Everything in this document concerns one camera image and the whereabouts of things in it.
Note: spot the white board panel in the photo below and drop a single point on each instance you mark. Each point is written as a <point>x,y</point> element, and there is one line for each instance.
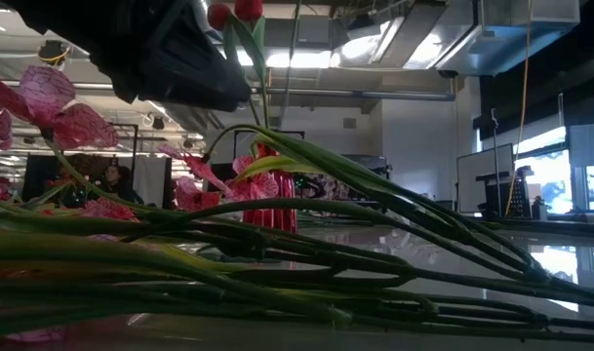
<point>482,175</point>

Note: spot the red ribbed glass vase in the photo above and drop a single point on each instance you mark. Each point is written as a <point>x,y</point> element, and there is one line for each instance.
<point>277,217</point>

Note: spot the white fabric panel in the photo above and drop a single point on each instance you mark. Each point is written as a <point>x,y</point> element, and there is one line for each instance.
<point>152,180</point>

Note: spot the black perforated equipment rack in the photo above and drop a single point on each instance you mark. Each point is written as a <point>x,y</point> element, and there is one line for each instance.
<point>521,195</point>

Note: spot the silver spiral air duct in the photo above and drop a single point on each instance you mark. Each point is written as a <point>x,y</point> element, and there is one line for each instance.
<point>179,117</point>

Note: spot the grey horizontal ceiling pipe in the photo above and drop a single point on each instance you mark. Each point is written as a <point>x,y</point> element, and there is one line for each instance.
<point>374,95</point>

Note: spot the black tripod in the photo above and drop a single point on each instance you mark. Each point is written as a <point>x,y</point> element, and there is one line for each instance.
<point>495,170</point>

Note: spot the red patterned cloth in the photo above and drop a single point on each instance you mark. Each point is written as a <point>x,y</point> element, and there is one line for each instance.
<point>326,187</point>

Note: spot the black aluminium table frame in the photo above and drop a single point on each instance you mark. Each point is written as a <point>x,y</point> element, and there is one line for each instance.
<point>545,225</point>

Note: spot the dark background cabinet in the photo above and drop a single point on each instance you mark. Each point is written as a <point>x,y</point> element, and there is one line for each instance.
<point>369,166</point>

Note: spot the dark patterned curtain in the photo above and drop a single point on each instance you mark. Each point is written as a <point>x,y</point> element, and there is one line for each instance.
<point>38,175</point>

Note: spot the silver rectangular air duct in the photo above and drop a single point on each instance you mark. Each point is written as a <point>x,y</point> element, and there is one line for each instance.
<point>496,44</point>

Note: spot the bright ceiling light fixture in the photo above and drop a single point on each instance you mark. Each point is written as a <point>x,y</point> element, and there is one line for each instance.
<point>301,59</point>

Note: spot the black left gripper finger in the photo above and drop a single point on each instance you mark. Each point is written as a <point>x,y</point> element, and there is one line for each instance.
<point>199,78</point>

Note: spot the person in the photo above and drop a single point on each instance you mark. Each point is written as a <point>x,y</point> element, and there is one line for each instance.
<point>115,183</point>

